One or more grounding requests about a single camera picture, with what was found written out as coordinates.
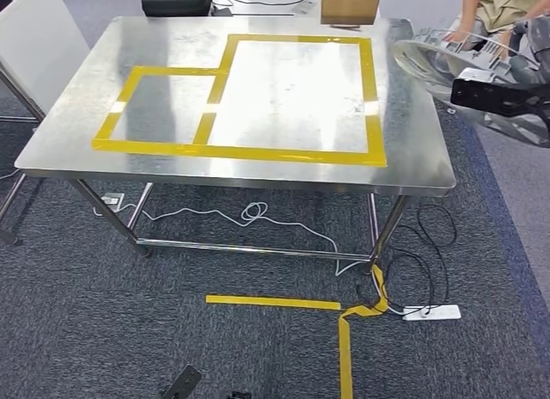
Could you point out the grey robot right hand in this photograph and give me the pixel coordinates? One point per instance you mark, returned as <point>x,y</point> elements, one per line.
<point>533,49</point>

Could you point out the grey plastic wheel hubcap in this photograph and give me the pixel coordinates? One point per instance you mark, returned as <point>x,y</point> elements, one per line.
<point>421,60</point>

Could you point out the yellow workbench tape outline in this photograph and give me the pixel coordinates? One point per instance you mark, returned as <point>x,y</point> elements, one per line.
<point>376,134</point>

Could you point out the stainless steel workbench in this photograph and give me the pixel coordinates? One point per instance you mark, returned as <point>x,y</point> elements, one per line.
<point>64,146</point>

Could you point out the person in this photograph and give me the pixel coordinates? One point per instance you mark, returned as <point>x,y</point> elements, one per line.
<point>507,6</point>

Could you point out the brown cardboard box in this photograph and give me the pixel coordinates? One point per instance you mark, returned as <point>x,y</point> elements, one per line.
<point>350,6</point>

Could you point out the white power strip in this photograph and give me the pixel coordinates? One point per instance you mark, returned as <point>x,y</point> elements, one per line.
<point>431,312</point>

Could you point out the pale grey desk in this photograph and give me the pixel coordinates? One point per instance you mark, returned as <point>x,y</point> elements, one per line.
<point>309,8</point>

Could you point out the yellow floor tape square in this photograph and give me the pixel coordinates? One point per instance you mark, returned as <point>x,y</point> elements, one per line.
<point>345,339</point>

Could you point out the black power adaptor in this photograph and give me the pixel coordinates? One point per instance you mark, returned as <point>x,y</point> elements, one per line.
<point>221,12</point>

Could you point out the black zip carry case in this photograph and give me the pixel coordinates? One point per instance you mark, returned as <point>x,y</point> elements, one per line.
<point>176,0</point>

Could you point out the white socket adaptor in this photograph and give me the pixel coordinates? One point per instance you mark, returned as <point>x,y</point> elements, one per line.
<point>112,200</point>

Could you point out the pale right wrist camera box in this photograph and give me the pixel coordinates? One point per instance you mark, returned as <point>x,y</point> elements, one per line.
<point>481,74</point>

